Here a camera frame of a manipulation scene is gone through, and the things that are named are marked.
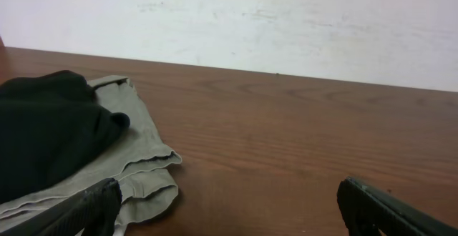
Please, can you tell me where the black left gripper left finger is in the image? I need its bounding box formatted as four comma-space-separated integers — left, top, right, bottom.
1, 178, 122, 236

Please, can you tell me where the grey-green folded garment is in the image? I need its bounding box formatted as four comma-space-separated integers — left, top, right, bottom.
1, 75, 182, 235

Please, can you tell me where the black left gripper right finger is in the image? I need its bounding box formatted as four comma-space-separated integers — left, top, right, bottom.
336, 177, 457, 236

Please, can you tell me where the black folded garment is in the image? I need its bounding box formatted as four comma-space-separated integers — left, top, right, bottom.
1, 71, 130, 203

